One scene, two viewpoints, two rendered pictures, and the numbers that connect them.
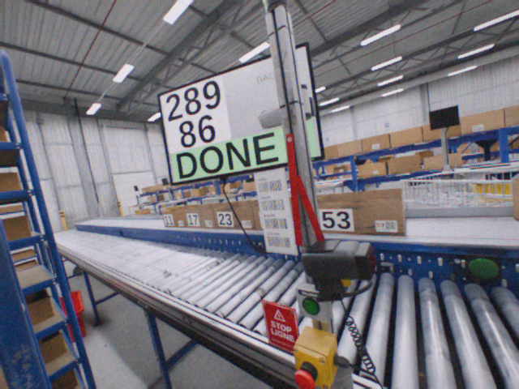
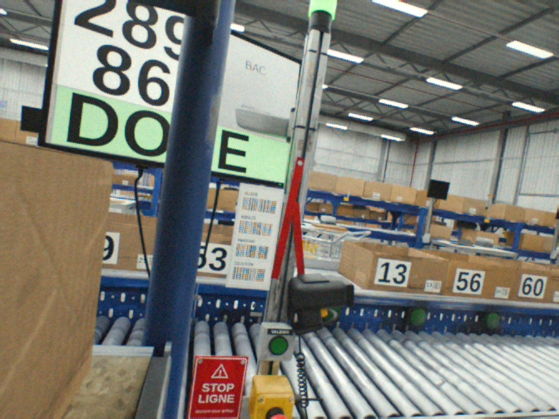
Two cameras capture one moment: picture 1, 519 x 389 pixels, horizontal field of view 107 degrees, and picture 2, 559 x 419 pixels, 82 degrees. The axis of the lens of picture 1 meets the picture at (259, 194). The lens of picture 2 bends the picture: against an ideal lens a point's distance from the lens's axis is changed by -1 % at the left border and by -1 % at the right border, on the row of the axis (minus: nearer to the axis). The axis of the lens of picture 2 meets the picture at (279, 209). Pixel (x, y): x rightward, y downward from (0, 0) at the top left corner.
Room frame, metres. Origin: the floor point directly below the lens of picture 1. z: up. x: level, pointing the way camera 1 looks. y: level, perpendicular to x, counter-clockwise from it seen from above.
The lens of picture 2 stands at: (0.04, 0.42, 1.24)
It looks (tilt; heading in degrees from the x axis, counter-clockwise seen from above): 3 degrees down; 309
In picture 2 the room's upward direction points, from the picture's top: 9 degrees clockwise
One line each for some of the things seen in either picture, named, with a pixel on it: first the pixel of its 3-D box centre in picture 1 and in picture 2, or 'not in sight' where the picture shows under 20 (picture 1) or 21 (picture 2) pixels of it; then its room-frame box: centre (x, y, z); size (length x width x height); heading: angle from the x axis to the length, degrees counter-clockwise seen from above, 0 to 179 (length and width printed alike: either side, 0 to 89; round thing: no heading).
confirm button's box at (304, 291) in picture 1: (313, 301); (276, 342); (0.40, -0.08, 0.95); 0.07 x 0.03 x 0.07; 53
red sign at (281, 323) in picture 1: (292, 331); (233, 387); (0.45, -0.02, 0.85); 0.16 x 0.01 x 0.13; 53
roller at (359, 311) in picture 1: (359, 310); (247, 366); (0.63, -0.27, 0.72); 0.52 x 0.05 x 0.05; 143
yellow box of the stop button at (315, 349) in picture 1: (332, 365); (289, 404); (0.36, -0.09, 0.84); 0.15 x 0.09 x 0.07; 53
